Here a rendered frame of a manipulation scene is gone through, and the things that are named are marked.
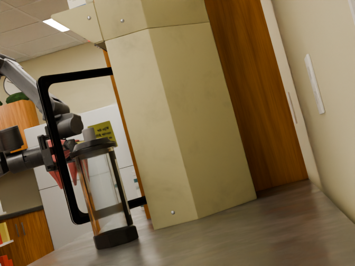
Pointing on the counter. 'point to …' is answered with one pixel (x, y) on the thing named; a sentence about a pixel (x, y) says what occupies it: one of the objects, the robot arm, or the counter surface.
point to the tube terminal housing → (176, 108)
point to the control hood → (83, 22)
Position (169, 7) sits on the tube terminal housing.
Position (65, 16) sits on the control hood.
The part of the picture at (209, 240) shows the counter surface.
